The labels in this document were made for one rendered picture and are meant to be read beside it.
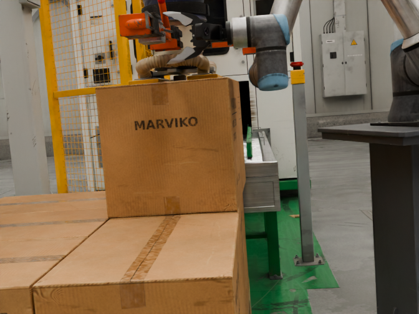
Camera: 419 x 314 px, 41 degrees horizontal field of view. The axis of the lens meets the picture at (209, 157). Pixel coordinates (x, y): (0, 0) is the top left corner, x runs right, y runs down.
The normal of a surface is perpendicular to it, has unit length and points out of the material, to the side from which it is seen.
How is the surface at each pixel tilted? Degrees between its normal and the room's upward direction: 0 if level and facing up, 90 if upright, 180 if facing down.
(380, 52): 90
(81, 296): 90
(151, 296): 90
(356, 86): 90
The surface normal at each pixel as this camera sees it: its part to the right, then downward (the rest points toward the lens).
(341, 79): -0.04, 0.11
